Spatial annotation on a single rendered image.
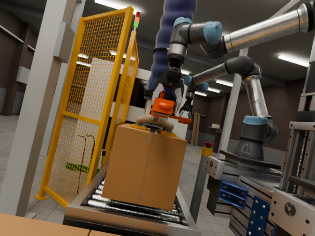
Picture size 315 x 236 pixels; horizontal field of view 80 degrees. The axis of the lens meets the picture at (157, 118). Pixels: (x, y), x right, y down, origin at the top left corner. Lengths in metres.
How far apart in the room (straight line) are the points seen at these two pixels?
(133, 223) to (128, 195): 0.14
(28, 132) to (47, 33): 0.85
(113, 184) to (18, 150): 1.08
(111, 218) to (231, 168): 0.66
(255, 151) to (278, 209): 0.45
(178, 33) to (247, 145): 0.66
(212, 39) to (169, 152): 0.62
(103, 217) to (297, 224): 0.82
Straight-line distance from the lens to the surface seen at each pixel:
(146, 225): 1.11
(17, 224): 1.13
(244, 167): 1.09
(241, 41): 0.85
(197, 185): 1.68
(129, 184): 1.11
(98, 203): 1.34
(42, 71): 1.91
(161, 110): 0.69
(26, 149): 1.95
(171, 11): 1.44
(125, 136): 1.05
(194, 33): 0.77
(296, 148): 1.03
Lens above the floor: 1.12
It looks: 1 degrees up
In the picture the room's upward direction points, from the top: 13 degrees clockwise
